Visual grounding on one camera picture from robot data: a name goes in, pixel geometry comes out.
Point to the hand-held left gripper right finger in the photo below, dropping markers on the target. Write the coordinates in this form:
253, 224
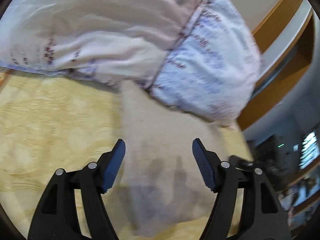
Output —
203, 165

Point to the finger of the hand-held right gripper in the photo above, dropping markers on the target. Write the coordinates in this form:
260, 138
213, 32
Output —
241, 162

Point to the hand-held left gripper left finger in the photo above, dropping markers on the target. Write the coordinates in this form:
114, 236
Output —
113, 167

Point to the cluttered wooden shelf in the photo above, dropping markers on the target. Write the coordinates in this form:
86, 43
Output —
295, 180

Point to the yellow patterned bedsheet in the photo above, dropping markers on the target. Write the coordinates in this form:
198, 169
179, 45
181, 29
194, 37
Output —
55, 120

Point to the wooden headboard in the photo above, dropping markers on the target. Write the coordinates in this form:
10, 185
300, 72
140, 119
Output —
277, 87

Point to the pink floral pillow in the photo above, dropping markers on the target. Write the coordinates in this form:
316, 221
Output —
112, 27

